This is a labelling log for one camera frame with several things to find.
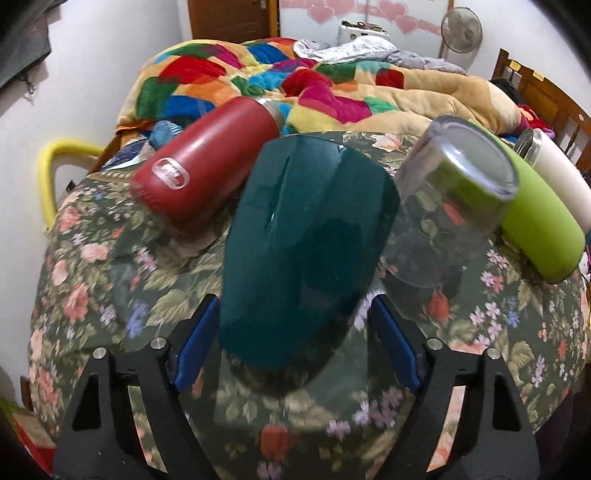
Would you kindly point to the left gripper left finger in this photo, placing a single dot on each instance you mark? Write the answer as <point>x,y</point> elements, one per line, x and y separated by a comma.
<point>98,437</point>

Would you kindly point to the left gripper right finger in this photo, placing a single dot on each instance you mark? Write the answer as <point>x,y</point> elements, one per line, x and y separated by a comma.
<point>494,438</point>

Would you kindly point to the dark green cup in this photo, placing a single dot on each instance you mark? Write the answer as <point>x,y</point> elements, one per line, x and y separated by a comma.
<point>302,249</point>

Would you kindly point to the clear glass cup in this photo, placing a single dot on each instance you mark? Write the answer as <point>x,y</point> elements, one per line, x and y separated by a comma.
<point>455,186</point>

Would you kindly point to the floral table cloth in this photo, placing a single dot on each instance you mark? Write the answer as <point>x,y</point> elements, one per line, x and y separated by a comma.
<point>111,280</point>

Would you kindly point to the lime green bottle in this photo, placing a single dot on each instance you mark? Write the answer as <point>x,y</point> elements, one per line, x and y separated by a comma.
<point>540,221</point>

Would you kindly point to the white thermos bottle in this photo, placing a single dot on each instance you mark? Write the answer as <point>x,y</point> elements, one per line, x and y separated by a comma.
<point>549,161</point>

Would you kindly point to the red thermos bottle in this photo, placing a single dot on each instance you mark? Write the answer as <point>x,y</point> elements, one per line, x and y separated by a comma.
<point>190,178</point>

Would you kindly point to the yellow foam tube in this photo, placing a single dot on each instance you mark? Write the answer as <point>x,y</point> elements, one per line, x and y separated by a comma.
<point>59,160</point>

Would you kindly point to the wooden bed headboard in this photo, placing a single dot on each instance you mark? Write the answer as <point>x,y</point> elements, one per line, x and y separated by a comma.
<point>569,121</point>

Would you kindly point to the colourful patchwork blanket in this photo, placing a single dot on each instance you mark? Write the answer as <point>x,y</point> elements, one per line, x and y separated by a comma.
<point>190,79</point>

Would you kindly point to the grey white crumpled sheet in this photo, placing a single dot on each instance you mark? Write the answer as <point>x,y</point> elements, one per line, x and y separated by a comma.
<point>366,48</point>

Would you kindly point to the standing electric fan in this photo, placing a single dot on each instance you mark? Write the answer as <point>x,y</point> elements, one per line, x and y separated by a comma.
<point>461,31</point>

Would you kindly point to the white sliding wardrobe doors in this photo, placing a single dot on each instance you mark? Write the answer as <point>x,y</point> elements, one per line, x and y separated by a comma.
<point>413,25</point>

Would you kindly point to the white small cabinet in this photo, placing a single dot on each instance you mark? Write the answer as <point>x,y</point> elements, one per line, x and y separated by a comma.
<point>349,31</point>

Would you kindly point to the brown wooden door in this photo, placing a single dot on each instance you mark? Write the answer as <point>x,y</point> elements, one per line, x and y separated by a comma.
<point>234,21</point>

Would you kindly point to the small black wall monitor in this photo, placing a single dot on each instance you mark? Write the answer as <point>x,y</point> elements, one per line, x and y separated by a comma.
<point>32,49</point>

